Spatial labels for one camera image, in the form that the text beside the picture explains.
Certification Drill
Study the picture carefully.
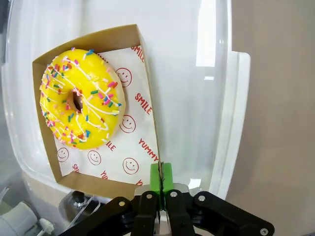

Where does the clear dome lid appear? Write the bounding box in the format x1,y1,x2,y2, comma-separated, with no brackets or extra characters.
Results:
0,0,234,222

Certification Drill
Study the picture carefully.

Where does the smiley paper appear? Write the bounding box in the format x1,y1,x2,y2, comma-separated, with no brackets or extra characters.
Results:
55,45,160,187

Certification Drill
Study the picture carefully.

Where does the cardboard tray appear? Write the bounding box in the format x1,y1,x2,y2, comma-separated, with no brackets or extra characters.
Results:
31,24,163,195

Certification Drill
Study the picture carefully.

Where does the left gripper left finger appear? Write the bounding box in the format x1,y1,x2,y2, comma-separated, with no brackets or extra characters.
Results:
59,162,163,236

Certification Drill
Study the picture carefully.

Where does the white cylindrical object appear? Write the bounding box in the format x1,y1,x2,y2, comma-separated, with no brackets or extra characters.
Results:
0,201,55,236

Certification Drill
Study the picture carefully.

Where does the white tray base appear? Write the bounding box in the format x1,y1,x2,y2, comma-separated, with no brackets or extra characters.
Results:
0,0,252,200

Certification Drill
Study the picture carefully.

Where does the yellow sprinkled donut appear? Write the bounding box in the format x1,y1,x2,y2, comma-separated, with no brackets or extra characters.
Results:
39,48,126,150

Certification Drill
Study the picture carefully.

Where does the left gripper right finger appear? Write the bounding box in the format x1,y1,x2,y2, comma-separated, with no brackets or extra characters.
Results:
161,162,275,236

